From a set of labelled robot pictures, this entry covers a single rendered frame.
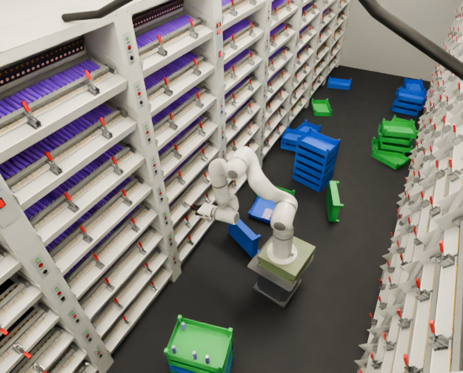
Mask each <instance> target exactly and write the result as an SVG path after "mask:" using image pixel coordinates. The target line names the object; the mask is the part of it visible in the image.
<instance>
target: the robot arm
mask: <svg viewBox="0 0 463 373"><path fill-rule="evenodd" d="M208 171H209V175H210V180H211V184H212V188H213V192H214V195H215V199H216V201H217V202H218V203H219V204H225V203H227V206H226V207H225V208H221V207H218V206H214V205H212V204H208V203H203V204H201V205H195V204H192V205H193V206H191V207H190V208H191V209H192V210H194V211H196V213H195V215H198V216H199V217H200V218H206V219H213V220H217V221H221V222H225V223H228V224H232V225H236V224H237V222H238V221H239V213H238V212H237V211H238V210H239V202H238V198H237V197H236V196H235V195H234V194H232V193H229V189H228V185H227V178H229V179H230V180H236V179H239V178H240V177H242V176H243V174H245V173H246V175H247V180H248V183H249V185H250V187H251V189H252V190H253V191H254V192H255V193H256V194H257V195H258V196H259V197H260V198H262V199H264V200H266V201H269V200H272V201H273V202H274V203H275V205H276V206H275V209H274V210H273V214H272V216H271V219H270V226H271V227H272V228H273V242H272V243H271V244H270V245H269V246H268V248H267V256H268V258H269V259H270V260H271V261H272V262H274V263H276V264H278V265H288V264H290V263H292V262H294V260H295V259H296V257H297V249H296V247H295V246H294V245H293V232H294V228H293V220H294V217H295V214H296V210H297V207H298V204H297V200H296V199H295V198H294V197H293V196H292V195H291V194H289V193H287V192H284V191H282V190H280V189H278V188H276V187H275V186H274V185H272V184H271V182H270V181H269V180H268V179H267V178H266V176H265V175H264V173H263V172H262V169H261V167H260V164H259V160H258V158H257V156H256V154H255V153H254V151H253V150H252V149H251V148H249V147H239V148H238V149H237V150H236V151H235V153H234V154H233V156H232V158H231V159H230V161H229V162H226V161H225V160H224V159H222V158H217V159H215V160H213V161H211V162H210V165H209V167H208ZM226 177H227V178H226Z"/></svg>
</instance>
